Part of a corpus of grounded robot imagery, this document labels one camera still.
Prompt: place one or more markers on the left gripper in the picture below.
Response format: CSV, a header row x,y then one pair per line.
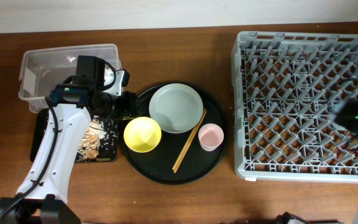
x,y
130,106

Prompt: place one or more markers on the yellow bowl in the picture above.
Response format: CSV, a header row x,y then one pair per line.
x,y
142,134

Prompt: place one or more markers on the food scraps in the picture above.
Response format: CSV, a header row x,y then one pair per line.
x,y
99,144

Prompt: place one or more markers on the light grey plate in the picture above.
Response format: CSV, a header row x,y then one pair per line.
x,y
176,107

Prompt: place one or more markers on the pink cup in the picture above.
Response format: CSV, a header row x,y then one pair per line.
x,y
210,136

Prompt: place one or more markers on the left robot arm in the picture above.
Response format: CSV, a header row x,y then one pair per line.
x,y
95,90

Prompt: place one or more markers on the grey dishwasher rack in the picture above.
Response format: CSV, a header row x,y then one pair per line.
x,y
285,85

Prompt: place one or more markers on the black rectangular tray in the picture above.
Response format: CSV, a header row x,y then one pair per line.
x,y
40,128

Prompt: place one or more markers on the round black tray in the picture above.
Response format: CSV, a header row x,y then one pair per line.
x,y
157,164

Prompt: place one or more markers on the clear plastic bin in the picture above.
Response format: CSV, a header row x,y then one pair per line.
x,y
43,69

